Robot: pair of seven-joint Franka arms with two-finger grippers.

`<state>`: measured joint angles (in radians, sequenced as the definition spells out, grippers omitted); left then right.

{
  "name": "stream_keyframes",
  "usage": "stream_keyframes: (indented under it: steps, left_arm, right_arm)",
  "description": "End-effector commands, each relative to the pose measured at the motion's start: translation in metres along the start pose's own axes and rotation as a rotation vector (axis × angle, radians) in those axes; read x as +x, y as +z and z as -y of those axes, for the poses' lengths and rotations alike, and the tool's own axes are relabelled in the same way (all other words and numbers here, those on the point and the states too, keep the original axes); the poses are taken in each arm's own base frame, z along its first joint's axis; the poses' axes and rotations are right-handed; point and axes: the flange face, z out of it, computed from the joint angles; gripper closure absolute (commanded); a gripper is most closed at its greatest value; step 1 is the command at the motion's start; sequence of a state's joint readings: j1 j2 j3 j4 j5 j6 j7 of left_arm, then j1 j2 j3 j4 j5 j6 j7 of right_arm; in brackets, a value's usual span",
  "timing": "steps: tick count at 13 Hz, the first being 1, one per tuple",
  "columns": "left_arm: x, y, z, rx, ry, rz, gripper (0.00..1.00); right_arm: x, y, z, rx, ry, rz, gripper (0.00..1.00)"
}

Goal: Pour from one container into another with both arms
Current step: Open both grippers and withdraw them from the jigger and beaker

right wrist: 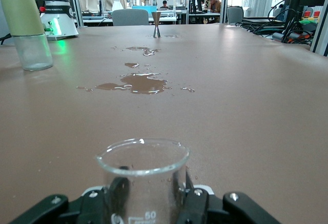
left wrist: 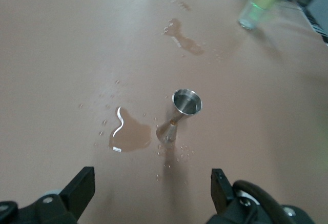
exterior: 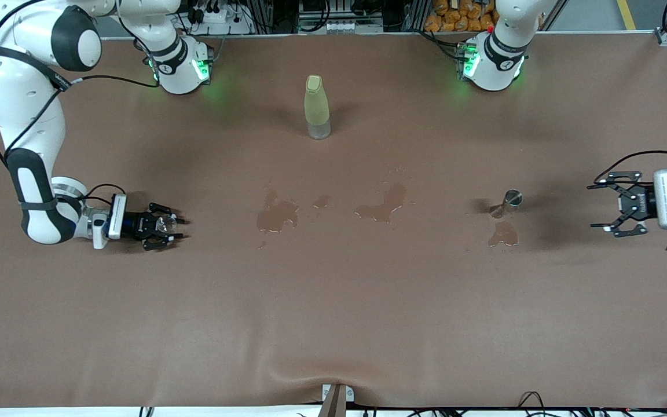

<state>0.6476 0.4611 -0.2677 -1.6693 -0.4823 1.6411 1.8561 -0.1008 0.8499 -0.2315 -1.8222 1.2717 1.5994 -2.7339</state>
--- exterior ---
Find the steel double jigger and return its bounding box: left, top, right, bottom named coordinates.
left=491, top=189, right=524, bottom=220

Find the yellow-green water bottle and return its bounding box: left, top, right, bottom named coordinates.
left=304, top=74, right=332, bottom=140

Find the brown table mat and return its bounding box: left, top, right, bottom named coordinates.
left=0, top=32, right=667, bottom=409

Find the white power strip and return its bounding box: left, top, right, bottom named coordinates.
left=183, top=0, right=253, bottom=35
left=299, top=17, right=383, bottom=34

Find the pile of orange breads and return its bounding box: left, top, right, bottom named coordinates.
left=424, top=0, right=496, bottom=34

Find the black left camera cable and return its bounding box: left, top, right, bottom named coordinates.
left=593, top=0, right=667, bottom=185

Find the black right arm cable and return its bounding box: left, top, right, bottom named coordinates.
left=0, top=0, right=160, bottom=204

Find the black cable loop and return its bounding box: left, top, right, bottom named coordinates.
left=518, top=392, right=546, bottom=417

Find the grey mounting bracket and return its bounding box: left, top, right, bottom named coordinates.
left=321, top=383, right=355, bottom=417

